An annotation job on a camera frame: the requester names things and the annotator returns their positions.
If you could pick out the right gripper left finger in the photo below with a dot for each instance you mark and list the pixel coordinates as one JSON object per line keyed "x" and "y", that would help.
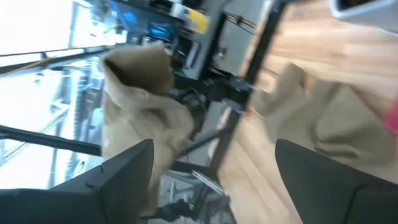
{"x": 93, "y": 199}

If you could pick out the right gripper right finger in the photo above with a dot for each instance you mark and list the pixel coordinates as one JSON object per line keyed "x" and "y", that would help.
{"x": 342, "y": 202}

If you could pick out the beige bucket hat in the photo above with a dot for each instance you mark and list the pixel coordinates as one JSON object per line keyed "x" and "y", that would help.
{"x": 335, "y": 124}
{"x": 140, "y": 109}

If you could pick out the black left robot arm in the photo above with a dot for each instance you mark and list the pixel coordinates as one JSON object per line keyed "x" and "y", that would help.
{"x": 217, "y": 87}

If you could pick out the red tray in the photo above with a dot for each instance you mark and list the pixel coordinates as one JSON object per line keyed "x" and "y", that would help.
{"x": 393, "y": 118}

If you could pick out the monitor with blue screen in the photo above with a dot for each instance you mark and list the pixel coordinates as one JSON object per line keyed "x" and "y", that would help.
{"x": 155, "y": 28}

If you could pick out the black aluminium table frame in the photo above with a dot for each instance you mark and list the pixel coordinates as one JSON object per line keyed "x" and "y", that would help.
{"x": 264, "y": 40}

